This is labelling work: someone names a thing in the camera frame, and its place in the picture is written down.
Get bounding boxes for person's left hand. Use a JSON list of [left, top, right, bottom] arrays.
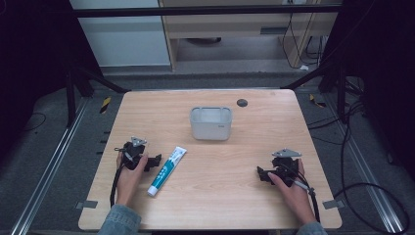
[[115, 152, 150, 209]]

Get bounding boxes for person's right hand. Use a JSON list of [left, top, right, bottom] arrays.
[[267, 159, 318, 227]]

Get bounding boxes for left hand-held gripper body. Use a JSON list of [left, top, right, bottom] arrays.
[[114, 136, 148, 171]]

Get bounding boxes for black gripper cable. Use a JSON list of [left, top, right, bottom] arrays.
[[293, 178, 321, 223], [109, 162, 127, 209]]

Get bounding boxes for black metal frame bar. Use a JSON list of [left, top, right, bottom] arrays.
[[69, 4, 344, 19]]

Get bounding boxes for thin black floor cable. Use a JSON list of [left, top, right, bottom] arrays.
[[21, 112, 47, 133]]

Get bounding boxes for black hanging desk cables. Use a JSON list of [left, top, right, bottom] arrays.
[[281, 12, 327, 71]]

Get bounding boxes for black floor cable loop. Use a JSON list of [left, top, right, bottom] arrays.
[[333, 101, 411, 235]]

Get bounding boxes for yellow black striped tape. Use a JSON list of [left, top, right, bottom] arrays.
[[99, 96, 113, 116], [308, 93, 327, 110]]

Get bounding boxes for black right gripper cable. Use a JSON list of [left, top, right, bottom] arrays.
[[293, 178, 321, 223]]

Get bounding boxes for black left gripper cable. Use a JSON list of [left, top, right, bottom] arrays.
[[109, 162, 127, 209]]

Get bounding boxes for black metal stand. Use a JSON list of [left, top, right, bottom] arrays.
[[280, 60, 363, 125], [64, 62, 131, 129]]

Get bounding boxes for grey tape strip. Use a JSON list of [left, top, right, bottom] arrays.
[[75, 200, 99, 211], [322, 199, 346, 211]]

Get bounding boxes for white cabinet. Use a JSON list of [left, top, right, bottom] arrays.
[[69, 0, 172, 69]]

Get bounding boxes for light wooden desk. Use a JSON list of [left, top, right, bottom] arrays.
[[158, 0, 344, 71]]

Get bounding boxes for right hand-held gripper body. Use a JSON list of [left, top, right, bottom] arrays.
[[271, 148, 303, 188]]

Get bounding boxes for white plastic storage box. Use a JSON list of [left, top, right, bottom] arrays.
[[189, 106, 234, 142]]

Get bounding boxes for white and teal toothpaste tube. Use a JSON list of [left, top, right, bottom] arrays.
[[146, 145, 188, 198]]

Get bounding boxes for aluminium floor rail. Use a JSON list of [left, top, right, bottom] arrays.
[[322, 94, 405, 235], [9, 97, 90, 235]]

